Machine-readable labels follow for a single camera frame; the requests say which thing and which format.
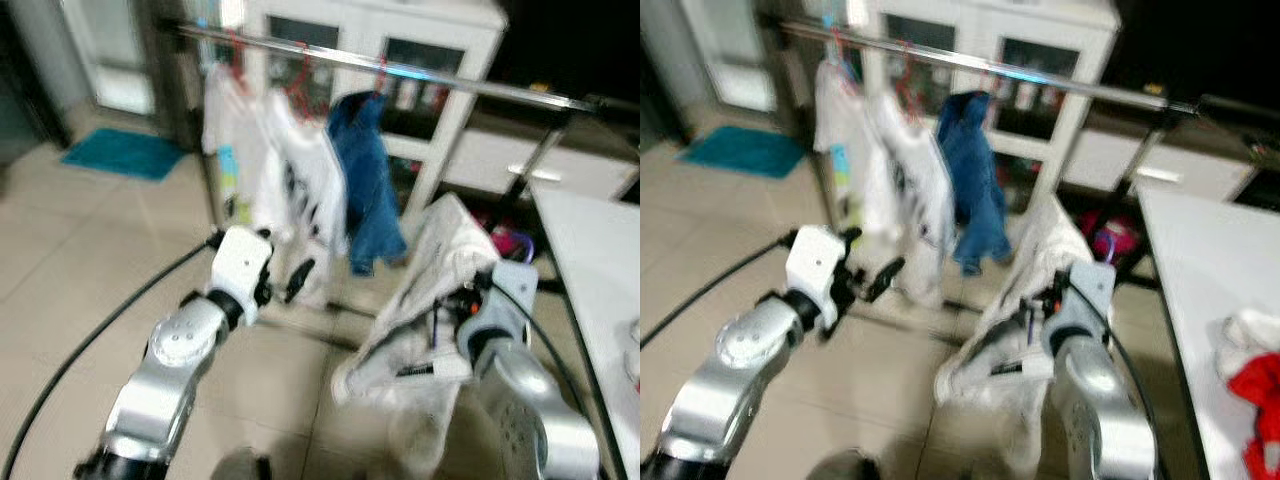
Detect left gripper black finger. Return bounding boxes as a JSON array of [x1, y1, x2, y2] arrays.
[[866, 257, 906, 304], [285, 258, 317, 304]]

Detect cream white trousers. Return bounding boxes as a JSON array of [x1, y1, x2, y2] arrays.
[[330, 193, 501, 480], [935, 195, 1096, 476]]

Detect red t-shirt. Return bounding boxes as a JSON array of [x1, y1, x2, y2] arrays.
[[1228, 352, 1280, 480]]

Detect magenta fabric item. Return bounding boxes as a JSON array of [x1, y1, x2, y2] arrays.
[[1080, 215, 1141, 263], [490, 228, 536, 263]]

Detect white t-shirt black print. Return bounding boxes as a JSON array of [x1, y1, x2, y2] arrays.
[[868, 92, 956, 306], [255, 90, 349, 306]]

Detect blue denim jacket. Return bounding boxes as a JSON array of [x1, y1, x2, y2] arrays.
[[326, 92, 409, 278], [935, 90, 1014, 276]]

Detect white low drawer cabinet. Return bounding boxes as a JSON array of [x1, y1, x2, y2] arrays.
[[440, 125, 641, 201], [1060, 125, 1261, 201]]

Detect teal floor mat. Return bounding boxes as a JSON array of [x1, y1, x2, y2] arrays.
[[60, 127, 189, 182], [678, 125, 807, 180]]

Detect robot left leg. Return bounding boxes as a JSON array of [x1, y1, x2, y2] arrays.
[[210, 448, 273, 480], [805, 450, 886, 480]]

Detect cream garment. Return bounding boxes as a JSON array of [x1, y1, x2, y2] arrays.
[[1215, 310, 1280, 376]]

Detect metal clothes rack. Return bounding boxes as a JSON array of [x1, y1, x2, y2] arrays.
[[765, 15, 1280, 321], [160, 18, 626, 321]]

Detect white glass door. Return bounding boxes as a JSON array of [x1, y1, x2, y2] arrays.
[[60, 0, 161, 116], [690, 0, 781, 113]]

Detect white glass-front cabinet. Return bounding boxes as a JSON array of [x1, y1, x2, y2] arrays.
[[240, 0, 509, 216], [865, 0, 1119, 191]]

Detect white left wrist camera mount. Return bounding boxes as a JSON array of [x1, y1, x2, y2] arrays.
[[785, 225, 851, 311], [208, 226, 273, 326]]

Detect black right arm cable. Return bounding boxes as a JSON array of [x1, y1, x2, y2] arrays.
[[1095, 290, 1176, 451], [490, 280, 601, 431]]

